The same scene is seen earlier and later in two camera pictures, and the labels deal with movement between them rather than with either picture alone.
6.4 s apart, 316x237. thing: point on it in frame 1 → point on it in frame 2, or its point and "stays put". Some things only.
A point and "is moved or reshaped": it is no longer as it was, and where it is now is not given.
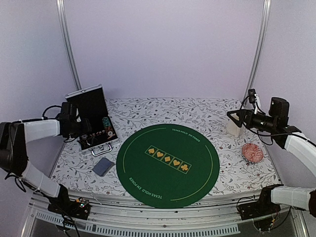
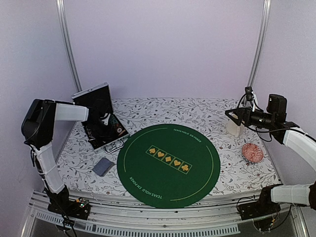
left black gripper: [87, 128] → [109, 134]
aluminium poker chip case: [91, 104] is moved or reshaped
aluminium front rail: [220, 217] stays put
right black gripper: [244, 113] stays put
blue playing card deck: [103, 167] stays put
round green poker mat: [168, 166] stays put
